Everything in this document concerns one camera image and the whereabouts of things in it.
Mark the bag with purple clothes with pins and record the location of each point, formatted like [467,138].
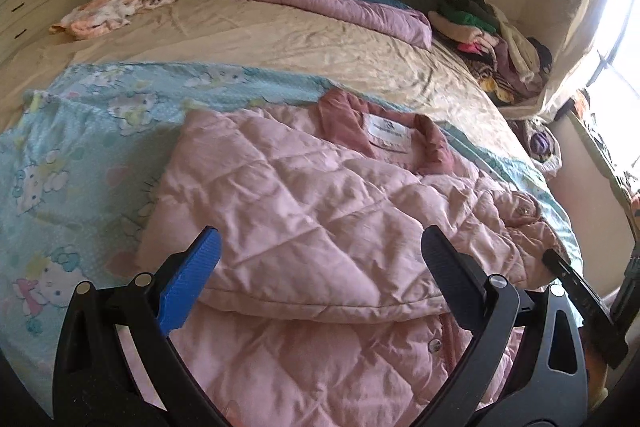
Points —
[540,144]

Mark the pink quilted jacket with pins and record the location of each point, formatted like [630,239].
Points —
[321,310]

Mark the pile of assorted clothes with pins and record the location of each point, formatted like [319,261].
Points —
[508,66]

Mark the window with dark frame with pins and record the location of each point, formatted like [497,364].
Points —
[613,87]

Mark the beige bed sheet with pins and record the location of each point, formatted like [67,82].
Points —
[434,82]

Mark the teal Hello Kitty blanket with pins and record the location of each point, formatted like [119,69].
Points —
[80,171]

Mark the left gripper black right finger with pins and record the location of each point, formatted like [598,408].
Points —
[524,365]

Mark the orange white floral cloth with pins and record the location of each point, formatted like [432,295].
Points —
[100,17]

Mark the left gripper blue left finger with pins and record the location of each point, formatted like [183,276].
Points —
[92,382]

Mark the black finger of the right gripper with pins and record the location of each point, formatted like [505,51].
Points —
[606,328]

